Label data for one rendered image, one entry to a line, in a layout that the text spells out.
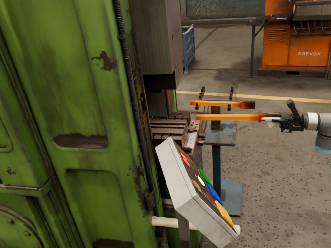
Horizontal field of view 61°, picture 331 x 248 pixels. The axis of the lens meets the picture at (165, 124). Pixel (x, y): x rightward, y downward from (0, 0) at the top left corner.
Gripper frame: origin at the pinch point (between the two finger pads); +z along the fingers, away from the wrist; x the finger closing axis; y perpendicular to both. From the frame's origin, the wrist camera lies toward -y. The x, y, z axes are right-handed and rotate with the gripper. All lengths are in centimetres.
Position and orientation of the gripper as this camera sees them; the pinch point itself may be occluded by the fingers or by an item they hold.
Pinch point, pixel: (263, 116)
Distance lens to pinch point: 152.5
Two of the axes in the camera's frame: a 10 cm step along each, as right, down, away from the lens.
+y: 0.8, 8.7, 4.9
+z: -9.7, -0.4, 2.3
